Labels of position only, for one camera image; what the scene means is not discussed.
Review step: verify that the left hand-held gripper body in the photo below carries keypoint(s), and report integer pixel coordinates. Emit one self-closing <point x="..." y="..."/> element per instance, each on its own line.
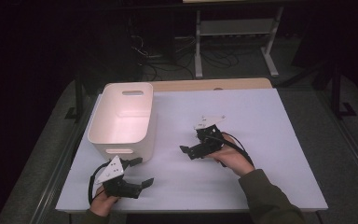
<point x="118" y="186"/>

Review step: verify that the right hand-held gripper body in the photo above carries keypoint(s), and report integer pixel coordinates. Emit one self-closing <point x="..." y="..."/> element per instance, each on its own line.
<point x="206" y="146"/>

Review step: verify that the person's left hand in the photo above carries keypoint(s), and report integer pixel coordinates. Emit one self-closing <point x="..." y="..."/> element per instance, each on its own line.
<point x="102" y="203"/>

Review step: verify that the person's right hand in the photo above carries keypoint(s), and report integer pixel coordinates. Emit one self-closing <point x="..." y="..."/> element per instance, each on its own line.
<point x="234" y="160"/>

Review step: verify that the white board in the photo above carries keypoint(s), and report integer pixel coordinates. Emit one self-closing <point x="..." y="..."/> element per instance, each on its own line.
<point x="183" y="177"/>

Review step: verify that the white plastic bin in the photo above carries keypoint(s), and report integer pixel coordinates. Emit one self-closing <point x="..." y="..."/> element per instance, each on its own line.
<point x="121" y="124"/>

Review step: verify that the white metal stand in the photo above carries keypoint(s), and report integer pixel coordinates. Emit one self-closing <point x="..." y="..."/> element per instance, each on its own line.
<point x="236" y="27"/>

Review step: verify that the black metal stand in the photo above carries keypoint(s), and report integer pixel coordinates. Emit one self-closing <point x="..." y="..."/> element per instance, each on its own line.
<point x="337" y="93"/>

